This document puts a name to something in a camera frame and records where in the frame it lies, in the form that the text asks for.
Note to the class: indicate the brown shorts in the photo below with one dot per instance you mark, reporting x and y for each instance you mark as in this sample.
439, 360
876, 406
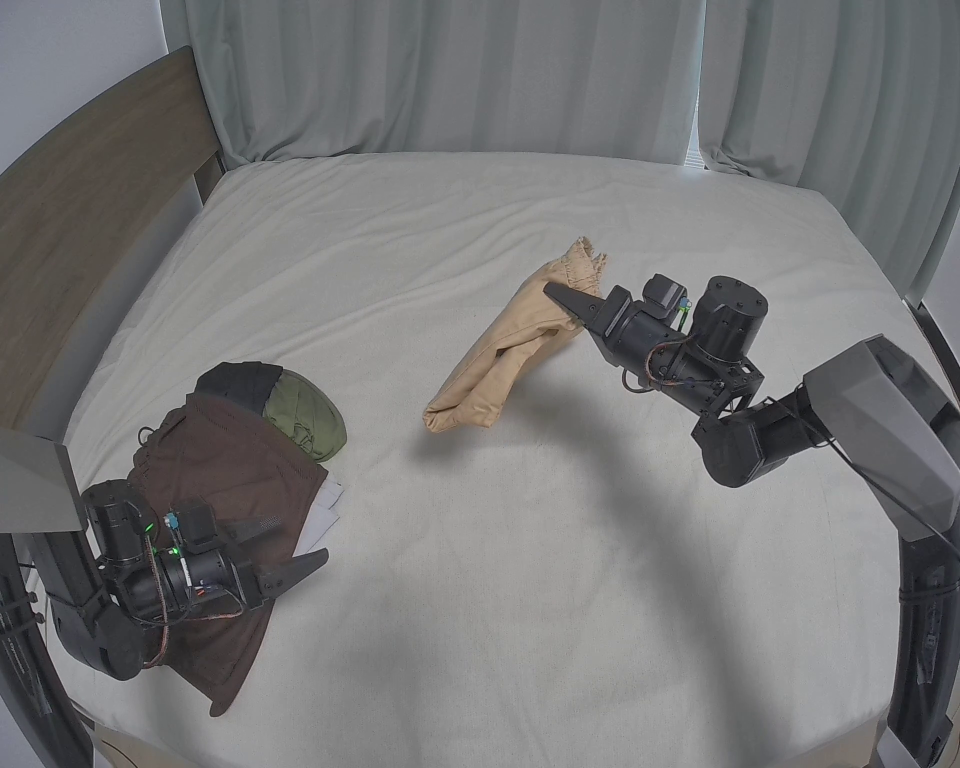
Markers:
225, 465

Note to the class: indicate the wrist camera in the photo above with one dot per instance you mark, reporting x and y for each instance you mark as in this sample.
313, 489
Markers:
664, 294
196, 529

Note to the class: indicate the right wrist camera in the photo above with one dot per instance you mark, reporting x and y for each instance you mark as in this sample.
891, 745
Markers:
664, 294

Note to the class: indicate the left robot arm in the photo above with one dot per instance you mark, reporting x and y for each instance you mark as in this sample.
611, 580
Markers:
112, 525

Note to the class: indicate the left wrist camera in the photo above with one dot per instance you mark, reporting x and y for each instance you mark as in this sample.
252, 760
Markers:
196, 529

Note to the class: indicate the black garment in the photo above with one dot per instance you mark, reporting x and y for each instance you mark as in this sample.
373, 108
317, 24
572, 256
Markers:
236, 384

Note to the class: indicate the pale grey-green curtain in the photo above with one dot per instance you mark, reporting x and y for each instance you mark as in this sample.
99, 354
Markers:
840, 97
450, 75

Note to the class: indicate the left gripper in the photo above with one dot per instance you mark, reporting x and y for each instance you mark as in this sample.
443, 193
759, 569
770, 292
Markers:
217, 577

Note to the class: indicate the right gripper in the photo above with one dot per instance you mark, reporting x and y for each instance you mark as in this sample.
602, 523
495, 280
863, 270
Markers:
630, 334

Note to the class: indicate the olive green garment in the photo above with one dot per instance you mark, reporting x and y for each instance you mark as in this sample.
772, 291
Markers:
307, 409

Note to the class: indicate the white garment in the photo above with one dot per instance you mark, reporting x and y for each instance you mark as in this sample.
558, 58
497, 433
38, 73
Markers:
324, 510

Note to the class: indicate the bed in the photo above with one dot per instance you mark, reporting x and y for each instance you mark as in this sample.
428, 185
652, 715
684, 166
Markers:
465, 570

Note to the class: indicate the beige shorts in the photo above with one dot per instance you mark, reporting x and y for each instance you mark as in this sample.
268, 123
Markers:
510, 352

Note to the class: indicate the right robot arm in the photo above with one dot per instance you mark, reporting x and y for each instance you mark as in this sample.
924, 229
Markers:
862, 405

